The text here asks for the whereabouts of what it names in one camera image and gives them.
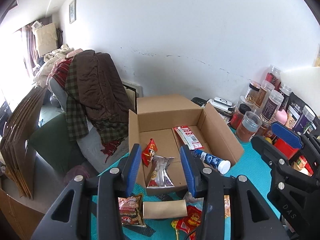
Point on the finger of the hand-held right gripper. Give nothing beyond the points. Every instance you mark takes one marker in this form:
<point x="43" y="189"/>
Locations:
<point x="285" y="134"/>
<point x="270" y="152"/>

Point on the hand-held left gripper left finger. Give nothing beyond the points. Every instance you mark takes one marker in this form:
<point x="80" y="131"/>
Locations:
<point x="132" y="170"/>

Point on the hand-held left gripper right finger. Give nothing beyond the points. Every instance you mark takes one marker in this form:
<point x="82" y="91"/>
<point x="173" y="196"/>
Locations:
<point x="188" y="170"/>

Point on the small orange snack packet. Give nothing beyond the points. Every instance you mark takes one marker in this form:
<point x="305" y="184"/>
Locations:
<point x="149" y="152"/>

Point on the blue tube with white cap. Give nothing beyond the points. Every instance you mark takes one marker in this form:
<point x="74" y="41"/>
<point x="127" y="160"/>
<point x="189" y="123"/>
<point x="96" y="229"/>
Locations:
<point x="212" y="160"/>

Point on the silver snack packet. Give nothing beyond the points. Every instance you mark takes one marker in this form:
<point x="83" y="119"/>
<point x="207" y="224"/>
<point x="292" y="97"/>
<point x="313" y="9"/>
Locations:
<point x="160" y="172"/>

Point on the long red and white packet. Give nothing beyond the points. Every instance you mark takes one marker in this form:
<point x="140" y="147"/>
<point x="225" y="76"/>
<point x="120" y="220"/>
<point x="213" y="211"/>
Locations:
<point x="188" y="137"/>

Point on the brown patterned snack packet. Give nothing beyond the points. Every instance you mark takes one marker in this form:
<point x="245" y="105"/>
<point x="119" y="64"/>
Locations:
<point x="131" y="208"/>

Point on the small brown cardboard box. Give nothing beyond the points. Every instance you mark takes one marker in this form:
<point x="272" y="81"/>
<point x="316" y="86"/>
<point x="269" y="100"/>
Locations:
<point x="165" y="208"/>

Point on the red and yellow snack packet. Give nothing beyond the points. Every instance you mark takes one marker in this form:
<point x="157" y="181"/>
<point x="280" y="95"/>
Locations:
<point x="188" y="221"/>

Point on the red thermos bottle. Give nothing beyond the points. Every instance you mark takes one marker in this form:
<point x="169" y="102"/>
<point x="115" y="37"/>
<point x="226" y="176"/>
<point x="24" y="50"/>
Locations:
<point x="283" y="146"/>

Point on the green lemon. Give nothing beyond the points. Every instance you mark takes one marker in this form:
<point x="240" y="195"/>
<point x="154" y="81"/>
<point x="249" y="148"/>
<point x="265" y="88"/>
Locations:
<point x="268" y="140"/>

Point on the pink container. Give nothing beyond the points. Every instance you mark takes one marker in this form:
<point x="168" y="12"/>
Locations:
<point x="281" y="116"/>

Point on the teal bubble mat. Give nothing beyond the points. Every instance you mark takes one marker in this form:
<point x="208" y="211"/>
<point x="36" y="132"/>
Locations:
<point x="252" y="165"/>

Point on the black printed pouch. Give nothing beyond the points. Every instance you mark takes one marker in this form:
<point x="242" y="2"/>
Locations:
<point x="296" y="112"/>

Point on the clear jar with purple label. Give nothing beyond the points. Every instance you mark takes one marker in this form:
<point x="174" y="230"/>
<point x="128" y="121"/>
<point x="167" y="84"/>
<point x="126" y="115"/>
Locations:
<point x="306" y="120"/>

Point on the tall clear jar dark label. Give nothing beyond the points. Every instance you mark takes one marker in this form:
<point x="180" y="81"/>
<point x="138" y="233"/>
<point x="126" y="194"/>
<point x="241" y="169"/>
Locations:
<point x="285" y="93"/>
<point x="271" y="107"/>

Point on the wide jar of brown powder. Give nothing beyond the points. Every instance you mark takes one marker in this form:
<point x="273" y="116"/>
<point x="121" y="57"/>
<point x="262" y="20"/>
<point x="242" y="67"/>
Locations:
<point x="248" y="126"/>

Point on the red and yellow box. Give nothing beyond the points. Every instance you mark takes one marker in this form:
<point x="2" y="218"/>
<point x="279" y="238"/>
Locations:
<point x="303" y="163"/>

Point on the tall clear jar brown label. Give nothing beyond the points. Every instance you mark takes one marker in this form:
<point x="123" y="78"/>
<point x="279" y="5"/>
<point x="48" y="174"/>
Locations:
<point x="263" y="96"/>

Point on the grey chair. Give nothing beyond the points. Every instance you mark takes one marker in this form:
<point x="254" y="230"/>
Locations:
<point x="92" y="150"/>

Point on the clear jar with nuts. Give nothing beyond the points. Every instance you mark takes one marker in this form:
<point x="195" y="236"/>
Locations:
<point x="252" y="91"/>

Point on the mauve cushion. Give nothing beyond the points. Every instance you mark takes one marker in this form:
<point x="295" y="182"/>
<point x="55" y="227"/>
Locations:
<point x="76" y="177"/>

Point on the clear jar with red contents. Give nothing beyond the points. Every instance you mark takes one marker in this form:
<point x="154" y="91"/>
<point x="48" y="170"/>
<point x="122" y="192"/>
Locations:
<point x="273" y="76"/>

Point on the white remote device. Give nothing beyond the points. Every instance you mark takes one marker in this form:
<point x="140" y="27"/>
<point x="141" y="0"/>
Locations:
<point x="222" y="102"/>

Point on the black device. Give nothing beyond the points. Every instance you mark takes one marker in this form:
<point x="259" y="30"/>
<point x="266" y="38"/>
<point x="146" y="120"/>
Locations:
<point x="200" y="101"/>

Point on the dark green ottoman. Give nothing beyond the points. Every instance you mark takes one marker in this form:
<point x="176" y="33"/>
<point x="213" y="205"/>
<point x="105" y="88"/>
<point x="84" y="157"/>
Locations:
<point x="53" y="142"/>

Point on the brown jacket on chair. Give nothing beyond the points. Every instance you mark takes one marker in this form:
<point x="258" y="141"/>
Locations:
<point x="75" y="105"/>

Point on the stack of flattened cardboard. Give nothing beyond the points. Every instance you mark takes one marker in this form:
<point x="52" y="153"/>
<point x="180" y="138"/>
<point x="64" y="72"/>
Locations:
<point x="22" y="140"/>

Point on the red striped cloth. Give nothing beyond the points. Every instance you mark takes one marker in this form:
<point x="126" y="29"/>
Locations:
<point x="61" y="72"/>

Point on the large brown cardboard box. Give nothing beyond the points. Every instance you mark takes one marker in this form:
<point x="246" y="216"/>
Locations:
<point x="15" y="217"/>

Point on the pile of pale bedding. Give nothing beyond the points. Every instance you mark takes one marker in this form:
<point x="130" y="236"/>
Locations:
<point x="55" y="60"/>

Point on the cream padded board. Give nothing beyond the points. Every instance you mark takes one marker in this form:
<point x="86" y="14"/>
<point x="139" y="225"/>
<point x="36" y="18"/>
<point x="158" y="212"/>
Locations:
<point x="46" y="38"/>

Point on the purple curtain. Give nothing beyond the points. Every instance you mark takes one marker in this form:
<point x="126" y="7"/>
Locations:
<point x="28" y="47"/>

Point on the framed wall picture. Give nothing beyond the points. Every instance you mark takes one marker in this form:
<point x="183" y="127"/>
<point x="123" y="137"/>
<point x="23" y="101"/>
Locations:
<point x="72" y="11"/>

